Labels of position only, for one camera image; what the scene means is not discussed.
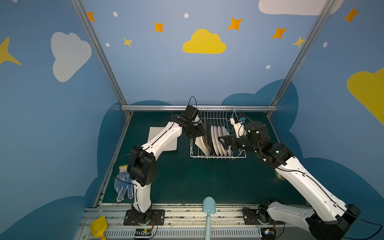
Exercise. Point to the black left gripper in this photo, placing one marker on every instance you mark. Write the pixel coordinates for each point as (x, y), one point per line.
(197, 130)

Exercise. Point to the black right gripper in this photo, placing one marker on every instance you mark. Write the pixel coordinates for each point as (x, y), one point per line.
(229, 142)

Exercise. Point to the cream square plate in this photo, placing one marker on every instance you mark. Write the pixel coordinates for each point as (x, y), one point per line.
(199, 142)
(156, 133)

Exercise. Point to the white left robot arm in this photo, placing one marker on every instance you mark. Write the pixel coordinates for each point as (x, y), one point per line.
(142, 166)

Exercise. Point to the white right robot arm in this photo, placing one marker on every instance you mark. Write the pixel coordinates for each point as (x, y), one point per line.
(328, 217)

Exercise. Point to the black square plate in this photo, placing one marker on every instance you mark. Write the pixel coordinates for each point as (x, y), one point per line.
(209, 136)

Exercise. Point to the small printed cup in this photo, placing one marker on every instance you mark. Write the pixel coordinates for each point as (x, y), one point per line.
(279, 176)

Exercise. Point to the light blue toy shovel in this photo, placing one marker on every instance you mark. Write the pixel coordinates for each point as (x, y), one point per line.
(209, 208)

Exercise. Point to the blue dotted work glove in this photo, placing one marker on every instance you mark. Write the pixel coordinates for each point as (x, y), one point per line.
(123, 184)

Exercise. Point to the right circuit board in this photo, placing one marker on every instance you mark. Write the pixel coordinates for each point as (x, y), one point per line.
(268, 234)

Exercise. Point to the circuit board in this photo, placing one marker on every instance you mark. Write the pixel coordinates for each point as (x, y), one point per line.
(268, 234)
(143, 232)

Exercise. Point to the left circuit board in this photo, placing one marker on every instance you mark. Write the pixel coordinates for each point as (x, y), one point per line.
(143, 232)

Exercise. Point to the yellow toy scoop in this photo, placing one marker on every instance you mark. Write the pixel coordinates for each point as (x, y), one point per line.
(98, 228)

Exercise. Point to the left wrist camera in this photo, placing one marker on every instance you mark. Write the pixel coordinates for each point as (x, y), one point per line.
(191, 113)

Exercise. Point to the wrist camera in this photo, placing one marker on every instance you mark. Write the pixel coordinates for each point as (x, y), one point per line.
(239, 125)
(191, 113)

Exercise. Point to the white wire dish rack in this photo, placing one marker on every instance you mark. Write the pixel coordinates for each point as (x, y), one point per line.
(217, 116)

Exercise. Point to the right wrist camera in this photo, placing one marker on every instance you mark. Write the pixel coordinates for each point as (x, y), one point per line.
(239, 125)

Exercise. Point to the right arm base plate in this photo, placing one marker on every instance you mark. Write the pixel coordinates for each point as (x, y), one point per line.
(255, 216)

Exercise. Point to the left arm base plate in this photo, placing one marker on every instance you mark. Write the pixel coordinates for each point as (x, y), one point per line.
(156, 216)

